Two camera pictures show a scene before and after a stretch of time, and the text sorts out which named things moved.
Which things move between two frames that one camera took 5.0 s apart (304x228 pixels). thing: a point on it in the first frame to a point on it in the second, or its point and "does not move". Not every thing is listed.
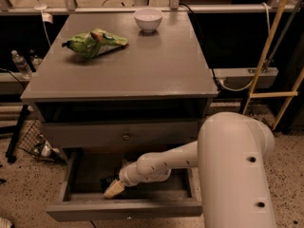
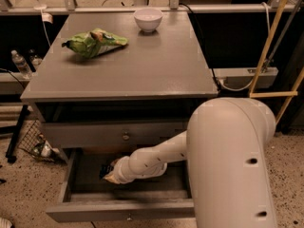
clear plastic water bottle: (21, 65) does not move
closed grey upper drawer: (124, 134) does not move
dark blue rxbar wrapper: (104, 182) to (104, 169)
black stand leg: (10, 153) does not move
